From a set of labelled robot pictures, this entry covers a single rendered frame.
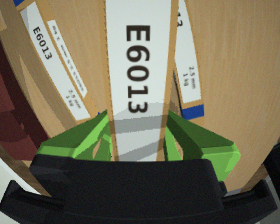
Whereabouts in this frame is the brown rectangular box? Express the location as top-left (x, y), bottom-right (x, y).
top-left (173, 0), bottom-right (204, 126)

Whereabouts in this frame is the long tan cardboard box with blue bands and white label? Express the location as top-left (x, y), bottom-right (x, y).
top-left (98, 0), bottom-right (179, 161)

